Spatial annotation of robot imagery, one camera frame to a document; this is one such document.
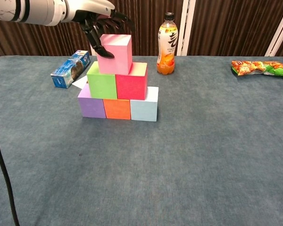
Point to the orange cube with yellow face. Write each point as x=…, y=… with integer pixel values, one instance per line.
x=116, y=109

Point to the orange drink bottle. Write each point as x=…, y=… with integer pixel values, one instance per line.
x=166, y=58

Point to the red foam cube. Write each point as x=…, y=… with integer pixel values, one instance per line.
x=130, y=88

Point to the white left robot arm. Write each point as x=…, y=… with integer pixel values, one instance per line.
x=26, y=10

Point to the green foam cube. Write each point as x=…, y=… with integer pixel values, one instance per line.
x=101, y=87

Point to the white paper sheet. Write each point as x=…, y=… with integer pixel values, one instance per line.
x=81, y=83

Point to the white partition post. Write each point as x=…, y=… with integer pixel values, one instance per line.
x=279, y=35
x=93, y=42
x=186, y=28

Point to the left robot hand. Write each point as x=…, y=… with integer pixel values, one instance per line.
x=89, y=9

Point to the pink cube with white face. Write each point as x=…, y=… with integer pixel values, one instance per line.
x=115, y=58

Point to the blue grey felt table cover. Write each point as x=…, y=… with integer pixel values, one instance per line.
x=155, y=153

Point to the light blue foam cube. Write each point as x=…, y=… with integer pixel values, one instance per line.
x=143, y=110

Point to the blue biscuit box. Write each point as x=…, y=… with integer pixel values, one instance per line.
x=68, y=70

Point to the purple foam cube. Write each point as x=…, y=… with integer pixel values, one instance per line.
x=92, y=108

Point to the orange green snack bag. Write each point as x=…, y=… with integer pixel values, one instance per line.
x=254, y=68

